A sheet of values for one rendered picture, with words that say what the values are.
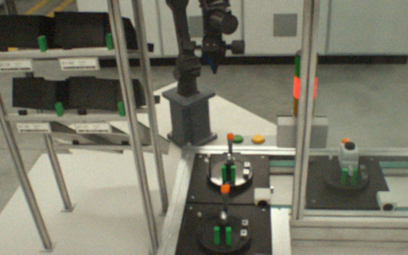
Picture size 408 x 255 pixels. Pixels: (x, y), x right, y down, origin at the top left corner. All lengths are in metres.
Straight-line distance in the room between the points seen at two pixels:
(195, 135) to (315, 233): 0.62
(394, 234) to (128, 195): 0.82
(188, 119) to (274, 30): 2.76
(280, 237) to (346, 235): 0.20
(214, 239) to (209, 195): 0.20
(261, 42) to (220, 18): 3.10
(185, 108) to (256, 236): 0.58
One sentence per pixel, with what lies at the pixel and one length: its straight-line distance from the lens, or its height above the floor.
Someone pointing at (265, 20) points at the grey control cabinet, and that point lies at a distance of 4.23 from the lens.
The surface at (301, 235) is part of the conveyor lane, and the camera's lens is 1.25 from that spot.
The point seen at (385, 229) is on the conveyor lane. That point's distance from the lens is 1.27.
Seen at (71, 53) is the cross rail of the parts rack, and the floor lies 1.46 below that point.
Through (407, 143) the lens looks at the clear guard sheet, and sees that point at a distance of 1.12.
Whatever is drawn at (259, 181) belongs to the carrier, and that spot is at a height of 0.97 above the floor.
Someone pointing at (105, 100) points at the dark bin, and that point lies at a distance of 1.05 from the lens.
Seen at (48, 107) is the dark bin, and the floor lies 1.31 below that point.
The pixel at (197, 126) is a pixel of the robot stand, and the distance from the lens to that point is 1.62.
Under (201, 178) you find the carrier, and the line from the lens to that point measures 1.33.
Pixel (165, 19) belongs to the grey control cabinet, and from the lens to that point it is 4.30.
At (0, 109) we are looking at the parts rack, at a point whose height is 1.33.
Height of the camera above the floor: 1.80
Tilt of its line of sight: 32 degrees down
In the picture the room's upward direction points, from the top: 4 degrees counter-clockwise
